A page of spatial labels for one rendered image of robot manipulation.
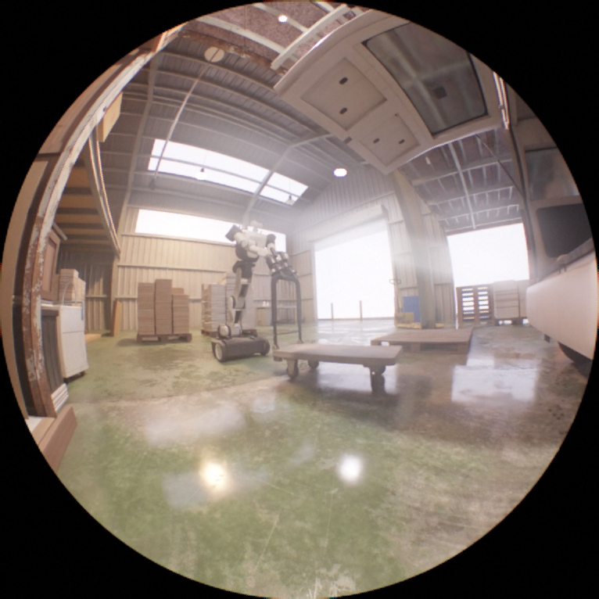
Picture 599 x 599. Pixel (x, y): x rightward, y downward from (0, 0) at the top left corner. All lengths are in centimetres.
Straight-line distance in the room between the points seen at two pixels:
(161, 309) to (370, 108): 411
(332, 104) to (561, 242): 177
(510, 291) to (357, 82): 415
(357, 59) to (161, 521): 192
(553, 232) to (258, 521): 203
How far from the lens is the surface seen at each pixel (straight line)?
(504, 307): 465
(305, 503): 59
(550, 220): 186
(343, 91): 151
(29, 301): 100
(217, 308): 464
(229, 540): 54
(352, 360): 123
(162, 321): 420
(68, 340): 178
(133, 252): 893
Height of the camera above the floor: 46
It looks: 4 degrees up
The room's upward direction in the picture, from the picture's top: 2 degrees counter-clockwise
